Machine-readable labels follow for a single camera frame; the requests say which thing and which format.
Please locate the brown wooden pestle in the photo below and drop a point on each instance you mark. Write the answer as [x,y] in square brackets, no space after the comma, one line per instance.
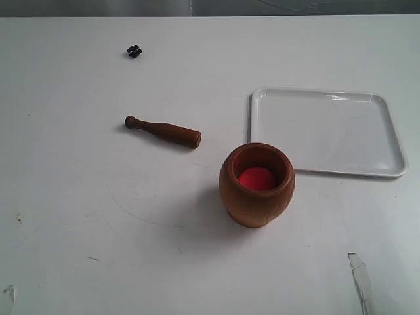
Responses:
[166,131]

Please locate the red ball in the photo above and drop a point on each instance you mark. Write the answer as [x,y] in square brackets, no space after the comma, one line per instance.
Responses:
[258,178]

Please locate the wooden mortar cup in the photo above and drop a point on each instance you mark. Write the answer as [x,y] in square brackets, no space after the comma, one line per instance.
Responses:
[256,208]

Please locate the white rectangular plastic tray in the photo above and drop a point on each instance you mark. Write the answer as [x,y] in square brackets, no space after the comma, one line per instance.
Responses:
[328,132]

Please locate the small black plastic part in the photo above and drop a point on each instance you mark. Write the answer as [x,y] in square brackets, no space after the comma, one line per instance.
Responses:
[134,51]

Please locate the clear tape strip right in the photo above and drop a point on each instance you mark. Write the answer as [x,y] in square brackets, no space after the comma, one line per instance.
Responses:
[362,284]

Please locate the clear tape strip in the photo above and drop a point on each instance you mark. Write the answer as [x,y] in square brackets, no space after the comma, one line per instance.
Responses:
[7,300]
[362,284]

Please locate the clear tape strip left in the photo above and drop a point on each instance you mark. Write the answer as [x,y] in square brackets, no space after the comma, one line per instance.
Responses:
[7,300]

